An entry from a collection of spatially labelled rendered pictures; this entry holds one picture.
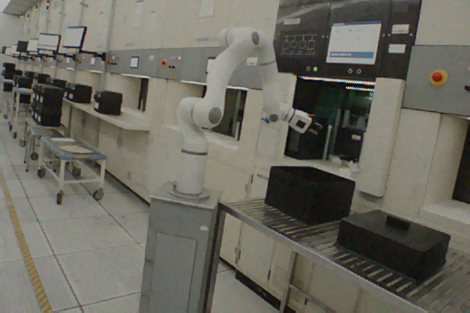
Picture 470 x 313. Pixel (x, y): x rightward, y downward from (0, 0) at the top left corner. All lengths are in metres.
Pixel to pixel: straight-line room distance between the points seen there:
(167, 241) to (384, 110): 1.11
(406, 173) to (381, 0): 0.83
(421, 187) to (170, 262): 1.12
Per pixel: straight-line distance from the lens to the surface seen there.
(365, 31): 1.84
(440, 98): 1.62
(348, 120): 2.80
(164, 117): 3.32
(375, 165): 1.67
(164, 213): 1.48
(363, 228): 1.21
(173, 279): 1.58
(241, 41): 1.52
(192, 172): 1.48
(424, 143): 1.63
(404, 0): 1.80
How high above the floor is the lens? 1.21
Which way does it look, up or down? 7 degrees down
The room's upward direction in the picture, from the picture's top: 9 degrees clockwise
